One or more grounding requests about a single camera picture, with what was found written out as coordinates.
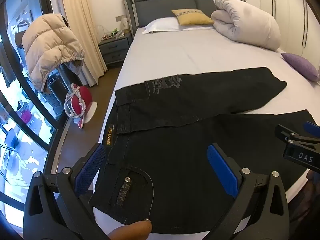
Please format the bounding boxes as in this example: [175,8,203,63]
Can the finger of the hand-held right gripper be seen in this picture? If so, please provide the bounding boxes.
[274,124,320,145]
[303,121,320,137]

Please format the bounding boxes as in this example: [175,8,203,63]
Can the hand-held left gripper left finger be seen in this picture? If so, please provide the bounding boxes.
[23,144,110,240]

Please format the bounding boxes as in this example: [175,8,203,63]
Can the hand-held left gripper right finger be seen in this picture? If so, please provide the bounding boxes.
[207,144,292,240]

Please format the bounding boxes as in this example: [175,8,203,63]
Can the black denim pants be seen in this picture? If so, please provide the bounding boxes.
[89,67,317,233]

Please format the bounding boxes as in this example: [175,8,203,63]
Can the person's right hand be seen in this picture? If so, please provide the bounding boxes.
[306,169,320,181]

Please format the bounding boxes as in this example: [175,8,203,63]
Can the person's left hand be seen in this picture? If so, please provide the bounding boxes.
[107,222,153,240]

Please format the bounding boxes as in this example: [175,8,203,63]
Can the purple cushion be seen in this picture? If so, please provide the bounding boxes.
[281,52,320,82]

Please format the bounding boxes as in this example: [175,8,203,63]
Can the red and white object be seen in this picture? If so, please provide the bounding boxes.
[65,85,98,129]

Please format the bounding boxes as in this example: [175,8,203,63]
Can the large glass window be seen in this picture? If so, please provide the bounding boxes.
[0,0,66,233]

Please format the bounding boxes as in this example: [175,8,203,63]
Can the black perforated chair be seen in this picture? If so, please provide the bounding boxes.
[42,61,83,114]

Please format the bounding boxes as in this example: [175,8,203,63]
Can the white wardrobe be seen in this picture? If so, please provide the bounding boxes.
[259,0,320,63]

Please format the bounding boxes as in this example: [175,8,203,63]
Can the grey nightstand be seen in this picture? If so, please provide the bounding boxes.
[98,33,133,67]

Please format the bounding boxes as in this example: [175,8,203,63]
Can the bed with white sheet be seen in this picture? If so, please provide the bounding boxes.
[92,17,320,240]

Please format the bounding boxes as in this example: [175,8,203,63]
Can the folded white duvet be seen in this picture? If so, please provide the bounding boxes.
[211,0,282,50]

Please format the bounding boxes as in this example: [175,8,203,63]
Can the beige down jacket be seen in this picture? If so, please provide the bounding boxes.
[21,13,85,92]

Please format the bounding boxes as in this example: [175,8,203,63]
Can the cream curtain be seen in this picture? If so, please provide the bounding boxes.
[60,0,108,87]

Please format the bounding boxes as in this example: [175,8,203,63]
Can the yellow cushion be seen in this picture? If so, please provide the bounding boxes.
[171,9,215,26]

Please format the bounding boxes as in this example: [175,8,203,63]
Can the white pillow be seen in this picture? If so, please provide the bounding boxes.
[142,17,182,34]

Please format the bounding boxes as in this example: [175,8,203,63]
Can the grey padded headboard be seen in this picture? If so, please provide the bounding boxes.
[122,0,247,29]

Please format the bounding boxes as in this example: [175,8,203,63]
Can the red white braided cord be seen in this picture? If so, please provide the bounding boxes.
[64,83,87,120]

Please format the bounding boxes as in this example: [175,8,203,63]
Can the wire basket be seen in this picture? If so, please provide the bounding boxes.
[101,25,125,41]

